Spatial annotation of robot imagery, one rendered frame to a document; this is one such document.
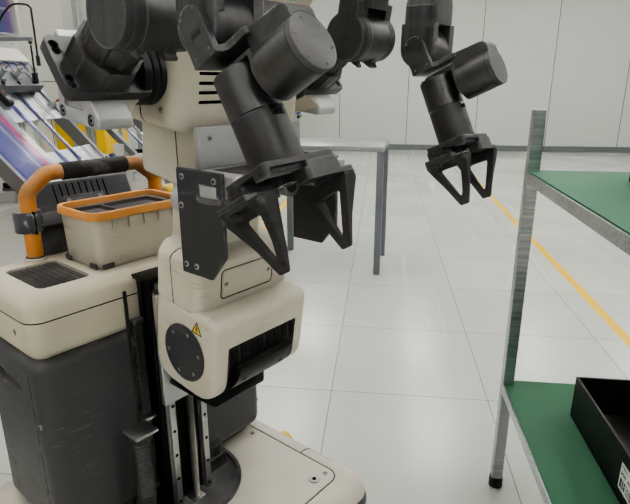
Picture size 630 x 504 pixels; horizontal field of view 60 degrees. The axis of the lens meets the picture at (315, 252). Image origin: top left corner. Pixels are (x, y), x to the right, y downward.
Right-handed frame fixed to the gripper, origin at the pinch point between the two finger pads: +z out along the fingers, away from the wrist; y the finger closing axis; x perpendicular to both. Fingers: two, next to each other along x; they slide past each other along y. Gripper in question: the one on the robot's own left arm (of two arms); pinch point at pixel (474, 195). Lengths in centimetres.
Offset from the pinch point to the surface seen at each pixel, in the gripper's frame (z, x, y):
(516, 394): 54, 28, 57
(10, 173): -67, 184, 18
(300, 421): 56, 108, 54
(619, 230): 11.9, -16.5, 8.4
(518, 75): -186, 214, 902
